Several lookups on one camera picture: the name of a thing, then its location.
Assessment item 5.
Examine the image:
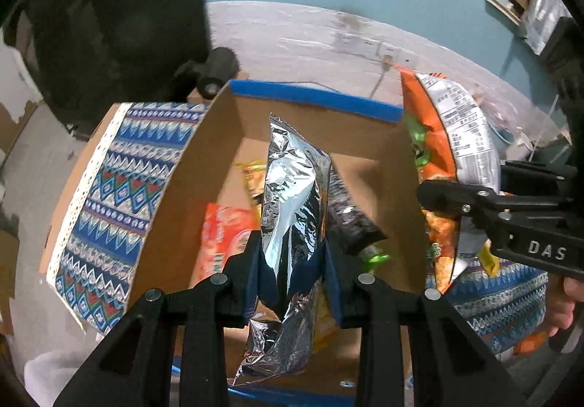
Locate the orange white snack bag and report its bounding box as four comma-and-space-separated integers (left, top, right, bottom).
400, 67, 500, 294

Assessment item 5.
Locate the red translucent snack bag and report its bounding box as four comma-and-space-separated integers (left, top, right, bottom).
188, 202, 260, 288

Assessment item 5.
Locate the silver foil snack bag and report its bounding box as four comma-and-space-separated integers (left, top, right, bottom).
233, 115, 331, 385

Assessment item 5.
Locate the yellow snack bag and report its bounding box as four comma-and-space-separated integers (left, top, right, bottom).
238, 160, 266, 209

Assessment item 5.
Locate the green snack bag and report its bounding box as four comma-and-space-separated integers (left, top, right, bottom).
358, 114, 430, 270

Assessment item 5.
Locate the right hand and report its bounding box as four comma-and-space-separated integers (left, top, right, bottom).
543, 275, 584, 337

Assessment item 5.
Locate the blue patterned tablecloth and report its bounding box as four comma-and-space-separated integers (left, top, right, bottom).
45, 101, 550, 356

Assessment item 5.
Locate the cardboard box blue rim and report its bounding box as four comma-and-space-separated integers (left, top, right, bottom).
130, 81, 426, 405

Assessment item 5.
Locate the black hanging cloth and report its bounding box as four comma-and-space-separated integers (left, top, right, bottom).
3, 0, 210, 134

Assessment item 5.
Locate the white wall socket strip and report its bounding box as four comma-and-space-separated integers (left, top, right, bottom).
333, 32, 419, 69

